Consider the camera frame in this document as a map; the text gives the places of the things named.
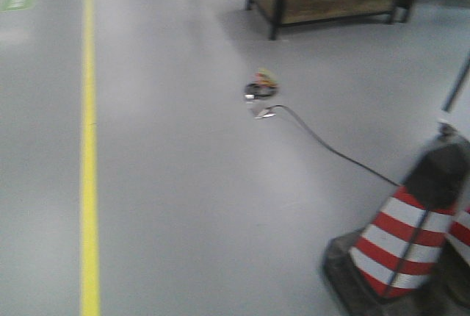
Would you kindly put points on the striped traffic cone near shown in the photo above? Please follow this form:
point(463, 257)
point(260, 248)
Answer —
point(389, 266)

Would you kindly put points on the striped traffic cone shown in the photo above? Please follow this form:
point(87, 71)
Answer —
point(389, 266)
point(455, 259)

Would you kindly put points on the striped traffic cone far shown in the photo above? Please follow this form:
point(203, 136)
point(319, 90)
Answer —
point(455, 259)

